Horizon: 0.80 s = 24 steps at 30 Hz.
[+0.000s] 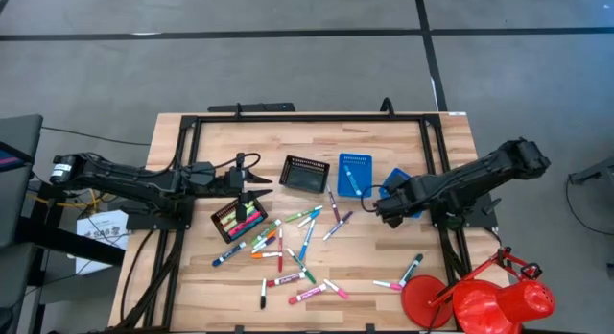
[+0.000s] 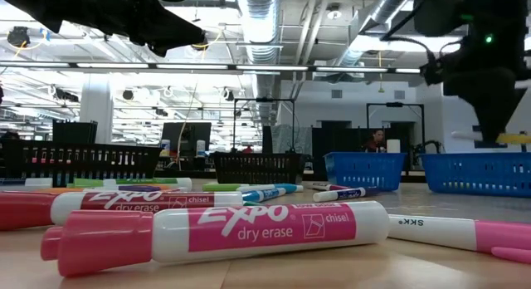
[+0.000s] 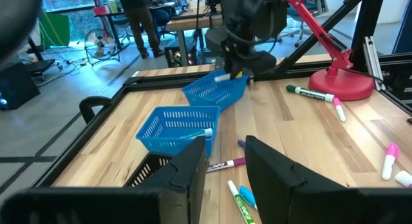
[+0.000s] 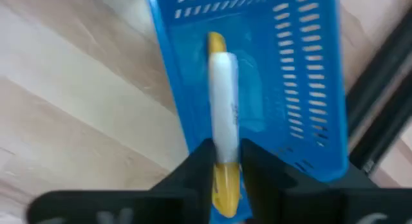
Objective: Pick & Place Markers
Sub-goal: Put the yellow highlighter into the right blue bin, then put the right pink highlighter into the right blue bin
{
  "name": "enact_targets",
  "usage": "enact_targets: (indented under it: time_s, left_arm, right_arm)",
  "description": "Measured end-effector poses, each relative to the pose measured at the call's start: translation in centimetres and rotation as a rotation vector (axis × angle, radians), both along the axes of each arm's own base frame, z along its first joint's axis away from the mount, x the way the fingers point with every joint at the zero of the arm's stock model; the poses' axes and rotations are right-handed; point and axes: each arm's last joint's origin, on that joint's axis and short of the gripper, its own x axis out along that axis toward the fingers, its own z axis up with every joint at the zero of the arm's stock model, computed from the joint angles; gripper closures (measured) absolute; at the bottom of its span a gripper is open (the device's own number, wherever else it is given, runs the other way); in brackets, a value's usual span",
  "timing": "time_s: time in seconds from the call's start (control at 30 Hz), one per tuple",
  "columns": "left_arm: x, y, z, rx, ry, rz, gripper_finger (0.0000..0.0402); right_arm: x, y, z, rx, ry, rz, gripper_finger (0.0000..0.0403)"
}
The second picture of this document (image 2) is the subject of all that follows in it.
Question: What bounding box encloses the thin blue marker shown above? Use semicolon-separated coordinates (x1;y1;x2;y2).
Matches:
241;187;288;203
248;183;304;194

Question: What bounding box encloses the thick pink Expo marker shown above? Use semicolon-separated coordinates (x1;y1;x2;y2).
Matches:
40;200;391;278

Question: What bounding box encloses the thick green Expo marker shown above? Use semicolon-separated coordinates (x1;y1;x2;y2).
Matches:
66;177;194;191

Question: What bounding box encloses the thick navy Expo marker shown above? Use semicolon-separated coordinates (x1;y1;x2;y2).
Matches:
0;177;54;189

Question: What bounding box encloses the thin light green marker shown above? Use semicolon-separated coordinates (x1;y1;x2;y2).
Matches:
202;182;275;193

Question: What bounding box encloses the black partition wall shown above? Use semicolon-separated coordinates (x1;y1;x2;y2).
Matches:
311;126;416;174

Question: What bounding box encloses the black gantry frame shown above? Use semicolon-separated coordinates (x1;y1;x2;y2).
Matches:
233;97;296;154
366;101;426;154

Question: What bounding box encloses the blue plastic mesh basket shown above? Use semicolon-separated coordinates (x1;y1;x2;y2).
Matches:
420;152;531;198
323;151;407;193

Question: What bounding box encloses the thin navy marker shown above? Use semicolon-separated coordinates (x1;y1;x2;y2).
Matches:
312;186;382;203

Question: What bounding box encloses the black plastic mesh basket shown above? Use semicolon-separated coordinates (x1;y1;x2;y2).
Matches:
2;140;163;189
210;151;307;185

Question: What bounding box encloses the thin magenta marker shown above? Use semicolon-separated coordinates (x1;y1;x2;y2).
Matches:
304;181;352;192

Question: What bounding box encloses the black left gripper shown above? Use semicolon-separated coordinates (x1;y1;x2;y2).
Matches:
41;0;207;57

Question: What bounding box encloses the thin pink marker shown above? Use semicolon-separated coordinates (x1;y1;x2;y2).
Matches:
387;213;531;266

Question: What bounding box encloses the person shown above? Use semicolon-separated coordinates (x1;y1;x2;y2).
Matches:
363;129;387;154

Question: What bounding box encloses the LED light bar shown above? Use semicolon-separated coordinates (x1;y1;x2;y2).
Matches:
0;61;422;76

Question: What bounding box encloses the thin purple marker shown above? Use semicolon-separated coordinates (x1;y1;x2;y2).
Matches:
85;184;175;193

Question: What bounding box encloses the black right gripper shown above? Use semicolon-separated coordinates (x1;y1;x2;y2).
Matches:
421;31;531;143

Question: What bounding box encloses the thick red Expo marker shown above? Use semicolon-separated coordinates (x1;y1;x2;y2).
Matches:
0;189;245;233

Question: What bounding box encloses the black computer monitor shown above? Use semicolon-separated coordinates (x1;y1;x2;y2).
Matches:
161;121;212;157

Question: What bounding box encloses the thin yellow marker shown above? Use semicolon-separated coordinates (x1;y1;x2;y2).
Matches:
451;130;531;146

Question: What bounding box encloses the silver ventilation duct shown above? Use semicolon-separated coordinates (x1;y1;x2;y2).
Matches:
236;0;291;128

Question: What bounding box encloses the black wall screen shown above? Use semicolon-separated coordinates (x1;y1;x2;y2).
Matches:
472;125;509;149

